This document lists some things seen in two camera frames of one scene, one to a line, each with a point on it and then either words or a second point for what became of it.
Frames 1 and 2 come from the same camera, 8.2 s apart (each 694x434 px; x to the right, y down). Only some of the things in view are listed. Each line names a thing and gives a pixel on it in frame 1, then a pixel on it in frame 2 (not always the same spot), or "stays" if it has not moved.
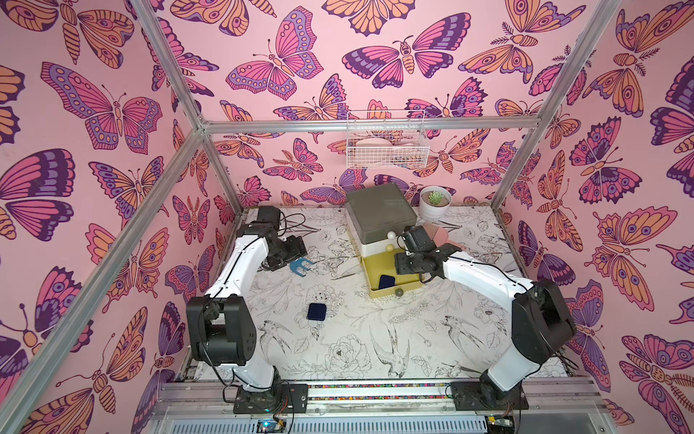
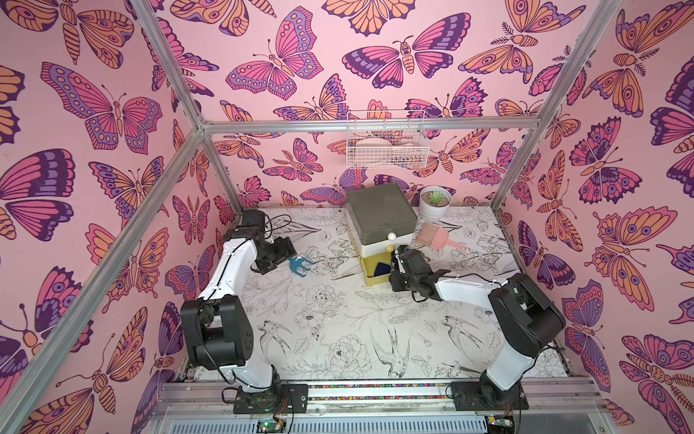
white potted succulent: (434, 202) stays
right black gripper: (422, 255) → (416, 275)
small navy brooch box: (386, 281) → (382, 268)
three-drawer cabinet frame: (379, 214) stays
